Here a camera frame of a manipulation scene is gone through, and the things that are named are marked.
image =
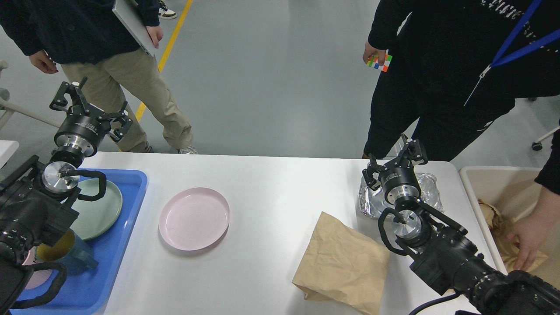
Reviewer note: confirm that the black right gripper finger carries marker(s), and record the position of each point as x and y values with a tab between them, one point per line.
412	154
372	172

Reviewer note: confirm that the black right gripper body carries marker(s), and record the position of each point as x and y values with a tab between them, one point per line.
399	183

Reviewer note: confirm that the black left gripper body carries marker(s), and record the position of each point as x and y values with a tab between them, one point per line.
82	129

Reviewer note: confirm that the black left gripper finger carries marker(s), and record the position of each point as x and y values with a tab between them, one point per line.
70	99
116	125

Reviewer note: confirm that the pink plate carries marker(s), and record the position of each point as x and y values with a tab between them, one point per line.
194	219

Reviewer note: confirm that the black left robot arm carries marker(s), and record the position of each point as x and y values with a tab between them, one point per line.
37	198

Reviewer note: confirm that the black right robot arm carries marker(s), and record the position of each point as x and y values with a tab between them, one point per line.
443	257

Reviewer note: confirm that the aluminium foil tray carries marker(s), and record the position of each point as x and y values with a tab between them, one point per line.
372	203

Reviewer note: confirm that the white chair legs left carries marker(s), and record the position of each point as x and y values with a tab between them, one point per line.
9	109

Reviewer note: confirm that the person in khaki trousers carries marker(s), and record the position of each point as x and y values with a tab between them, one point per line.
87	39

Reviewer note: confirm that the green plate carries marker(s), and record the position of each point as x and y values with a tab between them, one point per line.
96	217

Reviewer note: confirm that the person in black clothes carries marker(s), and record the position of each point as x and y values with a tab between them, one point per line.
438	74

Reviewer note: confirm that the flat brown paper bag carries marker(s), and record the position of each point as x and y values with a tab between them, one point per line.
343	265

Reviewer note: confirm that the beige plastic bin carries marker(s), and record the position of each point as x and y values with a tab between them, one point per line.
513	191

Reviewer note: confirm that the large brown paper bag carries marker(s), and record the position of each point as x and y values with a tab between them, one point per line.
499	227

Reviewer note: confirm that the blue mug yellow inside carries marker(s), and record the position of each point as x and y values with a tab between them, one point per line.
70	251

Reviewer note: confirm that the white sneaker top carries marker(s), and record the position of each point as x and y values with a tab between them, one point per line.
164	12

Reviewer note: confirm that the pink mug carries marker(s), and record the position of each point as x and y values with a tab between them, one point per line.
38	277

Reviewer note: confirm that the blue plastic tray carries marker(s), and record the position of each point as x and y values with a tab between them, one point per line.
86	293

